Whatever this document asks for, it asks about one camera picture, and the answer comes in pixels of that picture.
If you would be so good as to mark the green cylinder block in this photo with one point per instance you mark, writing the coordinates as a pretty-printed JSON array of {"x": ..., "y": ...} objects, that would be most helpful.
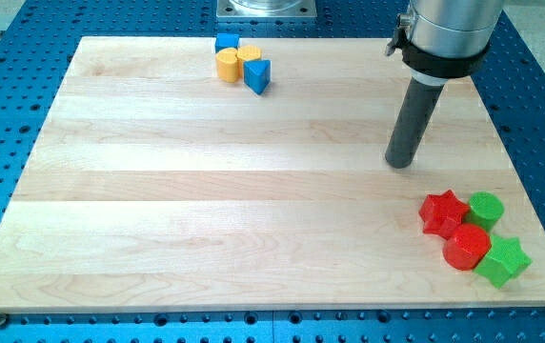
[{"x": 485, "y": 210}]

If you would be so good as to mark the blue perforated metal table plate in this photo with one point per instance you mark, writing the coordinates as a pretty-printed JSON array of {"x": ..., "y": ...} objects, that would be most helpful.
[{"x": 37, "y": 41}]

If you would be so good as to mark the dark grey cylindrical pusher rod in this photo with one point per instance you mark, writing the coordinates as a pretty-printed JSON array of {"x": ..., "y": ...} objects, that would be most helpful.
[{"x": 412, "y": 121}]

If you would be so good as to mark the blue cube block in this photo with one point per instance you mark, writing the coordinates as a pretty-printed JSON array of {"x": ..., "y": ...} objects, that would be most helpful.
[{"x": 225, "y": 41}]

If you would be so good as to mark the red star block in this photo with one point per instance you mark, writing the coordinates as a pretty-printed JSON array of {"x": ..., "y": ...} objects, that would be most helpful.
[{"x": 442, "y": 213}]

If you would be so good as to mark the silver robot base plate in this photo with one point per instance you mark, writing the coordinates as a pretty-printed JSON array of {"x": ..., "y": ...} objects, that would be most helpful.
[{"x": 260, "y": 9}]

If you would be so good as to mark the blue triangle block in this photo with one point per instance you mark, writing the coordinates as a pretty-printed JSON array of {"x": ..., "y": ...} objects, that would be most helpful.
[{"x": 257, "y": 75}]

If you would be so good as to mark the wooden board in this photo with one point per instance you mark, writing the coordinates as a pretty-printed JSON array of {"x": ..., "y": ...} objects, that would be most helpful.
[{"x": 154, "y": 186}]

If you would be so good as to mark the green star block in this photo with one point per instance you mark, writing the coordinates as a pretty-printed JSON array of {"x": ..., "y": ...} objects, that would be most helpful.
[{"x": 505, "y": 260}]

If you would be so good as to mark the yellow hexagon block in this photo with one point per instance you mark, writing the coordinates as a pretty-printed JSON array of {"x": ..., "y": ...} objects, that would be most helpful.
[{"x": 245, "y": 54}]

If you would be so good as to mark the red cylinder block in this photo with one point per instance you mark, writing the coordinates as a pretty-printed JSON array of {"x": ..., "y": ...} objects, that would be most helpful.
[{"x": 468, "y": 244}]

